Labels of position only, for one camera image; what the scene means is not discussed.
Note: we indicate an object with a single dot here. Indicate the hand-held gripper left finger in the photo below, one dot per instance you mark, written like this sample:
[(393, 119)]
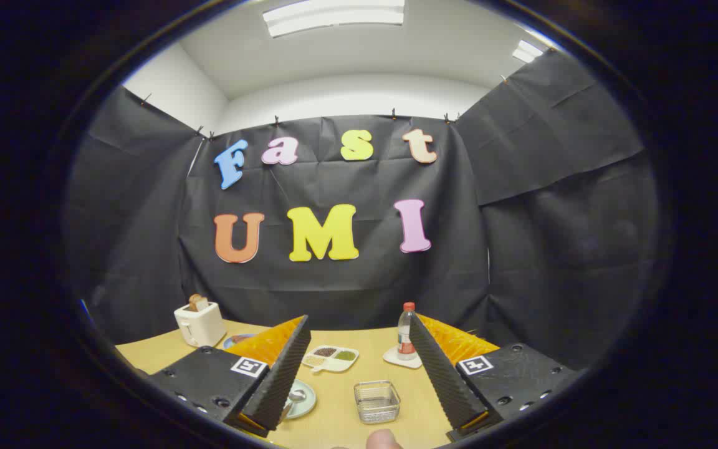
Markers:
[(284, 380)]

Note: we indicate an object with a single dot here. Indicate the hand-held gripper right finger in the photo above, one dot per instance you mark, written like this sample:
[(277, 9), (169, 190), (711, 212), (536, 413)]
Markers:
[(443, 380)]

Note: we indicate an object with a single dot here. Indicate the pale green plate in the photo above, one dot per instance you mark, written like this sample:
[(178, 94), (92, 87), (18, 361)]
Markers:
[(306, 405)]

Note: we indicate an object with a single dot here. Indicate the pile of yellow beans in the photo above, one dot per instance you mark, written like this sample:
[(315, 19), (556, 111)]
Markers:
[(314, 360)]

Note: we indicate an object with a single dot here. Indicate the pile of dark red beans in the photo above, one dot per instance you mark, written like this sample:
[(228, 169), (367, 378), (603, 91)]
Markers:
[(325, 352)]

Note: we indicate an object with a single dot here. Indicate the white divided tray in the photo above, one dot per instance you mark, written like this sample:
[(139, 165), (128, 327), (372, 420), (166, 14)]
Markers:
[(333, 365)]

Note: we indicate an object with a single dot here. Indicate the white square coaster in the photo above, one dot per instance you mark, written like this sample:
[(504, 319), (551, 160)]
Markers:
[(391, 357)]

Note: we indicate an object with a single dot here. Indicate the clear bottle with red cap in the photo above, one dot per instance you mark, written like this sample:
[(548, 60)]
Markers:
[(406, 337)]

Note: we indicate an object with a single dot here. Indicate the brown meat slice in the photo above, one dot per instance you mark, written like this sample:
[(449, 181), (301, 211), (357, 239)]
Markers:
[(242, 338)]

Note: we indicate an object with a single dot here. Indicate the blue rimmed plate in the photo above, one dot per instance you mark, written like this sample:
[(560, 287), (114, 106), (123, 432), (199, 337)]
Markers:
[(232, 342)]

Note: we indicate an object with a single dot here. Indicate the pile of green beans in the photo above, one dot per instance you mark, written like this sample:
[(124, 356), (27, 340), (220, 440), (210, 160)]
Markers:
[(346, 355)]

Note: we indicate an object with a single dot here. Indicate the square metal basket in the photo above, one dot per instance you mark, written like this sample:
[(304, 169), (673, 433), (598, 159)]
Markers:
[(376, 402)]

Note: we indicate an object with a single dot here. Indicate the cream white toaster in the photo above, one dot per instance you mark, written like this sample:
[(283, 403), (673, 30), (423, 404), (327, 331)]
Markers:
[(200, 327)]

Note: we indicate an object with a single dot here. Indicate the black backdrop cloth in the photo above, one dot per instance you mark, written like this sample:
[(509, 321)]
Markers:
[(334, 287)]

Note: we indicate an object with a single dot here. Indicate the toasted bread slice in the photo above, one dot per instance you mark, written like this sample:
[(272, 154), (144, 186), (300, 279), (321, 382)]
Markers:
[(197, 303)]

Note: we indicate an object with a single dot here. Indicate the small ceiling light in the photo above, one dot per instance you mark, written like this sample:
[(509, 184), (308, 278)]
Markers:
[(527, 51)]

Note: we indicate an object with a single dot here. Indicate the long ceiling light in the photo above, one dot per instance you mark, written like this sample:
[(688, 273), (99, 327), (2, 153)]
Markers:
[(334, 15)]

